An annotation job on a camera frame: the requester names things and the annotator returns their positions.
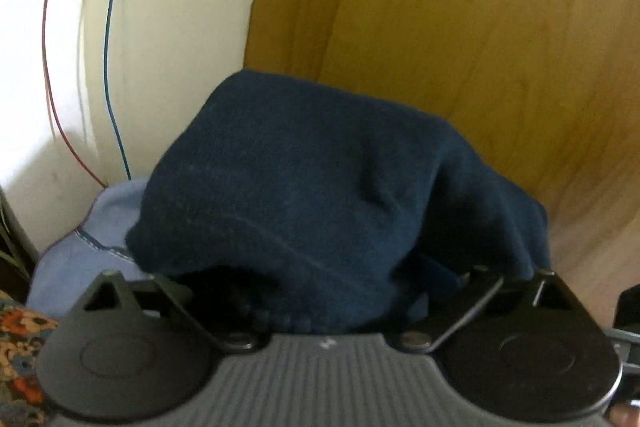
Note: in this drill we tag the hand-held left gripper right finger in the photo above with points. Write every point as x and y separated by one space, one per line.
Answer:
465 312

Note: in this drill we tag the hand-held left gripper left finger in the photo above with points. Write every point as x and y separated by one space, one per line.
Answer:
185 307

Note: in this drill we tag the navy blue sock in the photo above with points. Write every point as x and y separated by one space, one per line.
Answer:
320 207

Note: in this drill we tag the person's right hand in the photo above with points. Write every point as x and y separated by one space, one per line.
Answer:
626 416

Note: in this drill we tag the light blue garment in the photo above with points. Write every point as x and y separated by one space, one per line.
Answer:
95 232

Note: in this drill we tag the floral printed blanket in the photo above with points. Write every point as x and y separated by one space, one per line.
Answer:
20 357

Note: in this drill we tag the yellow wooden board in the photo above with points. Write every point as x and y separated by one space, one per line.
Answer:
450 32

